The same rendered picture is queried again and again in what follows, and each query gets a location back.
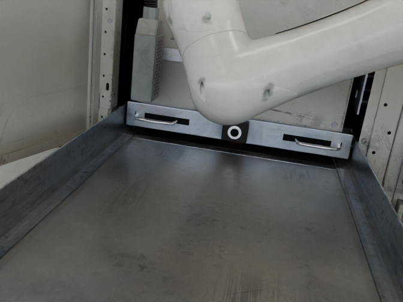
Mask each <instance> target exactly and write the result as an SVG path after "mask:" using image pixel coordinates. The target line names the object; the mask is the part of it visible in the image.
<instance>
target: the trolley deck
mask: <svg viewBox="0 0 403 302"><path fill-rule="evenodd" d="M0 302H381V301H380V298H379V296H378V292H377V289H376V287H375V283H374V280H373V278H372V274H371V271H370V269H369V265H368V262H367V260H366V256H365V253H364V251H363V247H362V244H361V242H360V238H359V235H358V233H357V229H356V226H355V224H354V220H353V217H352V215H351V211H350V208H349V206H348V202H347V199H346V197H345V193H344V190H343V188H342V185H341V181H340V179H339V176H338V172H337V170H330V169H326V168H318V167H312V166H307V165H300V164H292V163H288V162H281V161H274V160H270V159H262V158H255V157H251V156H243V155H237V154H232V153H225V152H217V151H213V150H206V149H199V148H195V147H187V146H180V145H175V144H168V143H161V142H157V141H150V140H142V139H138V138H131V139H130V140H128V141H127V142H126V143H125V144H124V145H123V146H122V147H121V148H120V149H119V150H118V151H117V152H116V153H115V154H114V155H112V156H111V157H110V158H109V159H108V160H107V161H106V162H105V163H103V165H102V166H100V168H99V169H97V170H96V171H95V172H94V173H93V174H92V175H91V176H90V177H88V178H87V179H86V180H85V181H84V182H83V183H82V184H81V185H80V186H79V187H78V188H77V189H76V190H75V191H74V192H72V193H71V194H70V195H69V196H68V197H67V198H66V199H65V200H63V202H61V203H60V205H58V206H57V207H56V208H55V209H54V210H53V211H52V212H51V213H50V214H49V215H47V216H46V217H45V218H44V219H43V220H42V221H41V222H40V223H39V224H38V225H37V226H36V227H35V228H34V229H33V230H31V231H30V232H29V233H28V234H27V235H26V236H25V237H24V238H22V239H21V241H19V242H18V244H16V245H15V246H14V247H13V248H12V249H11V250H10V251H9V252H8V253H6V254H5V255H4V256H3V257H2V258H1V259H0Z"/></svg>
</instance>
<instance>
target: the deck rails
mask: <svg viewBox="0 0 403 302"><path fill-rule="evenodd" d="M120 116H121V108H118V109H117V110H115V111H114V112H112V113H111V114H109V115H108V116H106V117H105V118H103V119H102V120H100V121H99V122H97V123H96V124H94V125H93V126H91V127H90V128H88V129H87V130H85V131H84V132H82V133H81V134H79V135H78V136H76V137H75V138H73V139H72V140H70V141H69V142H67V143H66V144H64V145H63V146H62V147H60V148H59V149H57V150H56V151H54V152H53V153H51V154H50V155H48V156H46V157H45V158H44V159H42V160H41V161H39V162H37V163H36V164H35V165H33V166H32V167H30V168H28V169H27V170H26V171H24V172H23V173H21V174H19V175H18V176H17V177H15V178H14V179H12V180H10V181H9V182H8V183H6V184H5V185H3V186H1V187H0V259H1V258H2V257H3V256H4V255H5V254H6V253H8V252H9V251H10V250H11V249H12V248H13V247H14V246H15V245H16V244H18V242H19V241H21V239H22V238H24V237H25V236H26V235H27V234H28V233H29V232H30V231H31V230H33V229H34V228H35V227H36V226H37V225H38V224H39V223H40V222H41V221H42V220H43V219H44V218H45V217H46V216H47V215H49V214H50V213H51V212H52V211H53V210H54V209H55V208H56V207H57V206H58V205H60V203H61V202H63V200H65V199H66V198H67V197H68V196H69V195H70V194H71V193H72V192H74V191H75V190H76V189H77V188H78V187H79V186H80V185H81V184H82V183H83V182H84V181H85V180H86V179H87V178H88V177H90V176H91V175H92V174H93V173H94V172H95V171H96V170H97V169H99V168H100V166H102V165H103V163H105V162H106V161H107V160H108V159H109V158H110V157H111V156H112V155H114V154H115V153H116V152H117V151H118V150H119V149H120V148H121V147H122V146H123V145H124V144H125V143H126V142H127V141H128V140H130V139H131V138H132V136H129V135H122V134H119V127H120ZM337 172H338V176H339V179H340V181H341V185H342V188H343V190H344V193H345V197H346V199H347V202H348V206H349V208H350V211H351V215H352V217H353V220H354V224H355V226H356V229H357V233H358V235H359V238H360V242H361V244H362V247H363V251H364V253H365V256H366V260H367V262H368V265H369V269H370V271H371V274H372V278H373V280H374V283H375V287H376V289H377V292H378V296H379V298H380V301H381V302H403V223H402V222H401V220H400V218H399V216H398V214H397V212H396V210H395V209H394V207H393V205H392V203H391V202H390V200H389V198H388V196H387V194H386V192H385V191H384V189H383V187H382V185H381V183H380V181H379V180H378V178H377V176H376V174H375V173H374V170H373V169H372V167H371V165H370V163H369V161H368V160H367V158H366V156H365V154H364V152H363V150H362V149H361V147H360V145H359V144H357V149H356V154H355V157H354V162H353V166H352V169H351V171H348V170H341V169H337Z"/></svg>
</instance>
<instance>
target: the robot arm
mask: <svg viewBox="0 0 403 302"><path fill-rule="evenodd" d="M163 10H164V16H165V19H166V22H167V24H168V26H169V28H170V30H171V33H172V34H171V36H170V39H171V40H175V42H176V45H177V47H178V50H179V53H180V56H181V58H182V62H183V65H184V69H185V74H186V77H187V82H188V86H189V90H190V95H191V99H192V102H193V104H194V106H195V108H196V109H197V111H198V112H199V113H200V114H201V115H202V116H203V117H204V118H206V119H207V120H209V121H211V122H213V123H216V124H219V125H237V124H240V123H243V122H245V121H247V120H249V119H251V118H253V117H256V116H258V115H259V114H262V113H264V112H266V111H268V110H270V109H272V108H275V107H277V106H279V105H281V104H284V103H286V102H289V101H291V100H293V99H296V98H299V97H301V96H304V95H307V94H309V93H312V92H315V91H317V90H320V89H323V88H325V87H328V86H331V85H334V84H337V83H340V82H342V81H346V80H349V79H351V78H355V77H358V76H362V75H365V74H368V73H372V72H375V71H379V70H383V69H385V68H390V67H394V66H397V65H401V64H403V0H364V1H362V2H360V3H357V4H354V5H352V6H350V7H347V8H345V9H343V10H340V11H337V12H335V13H332V14H330V15H327V16H324V17H321V18H319V19H316V20H313V21H310V22H308V23H304V24H302V25H299V26H295V27H293V28H290V29H286V30H283V31H280V32H276V33H275V34H274V35H270V36H267V37H263V38H259V39H256V40H252V39H250V37H249V36H248V33H247V31H246V27H245V24H244V21H243V17H242V13H241V10H240V5H239V0H163Z"/></svg>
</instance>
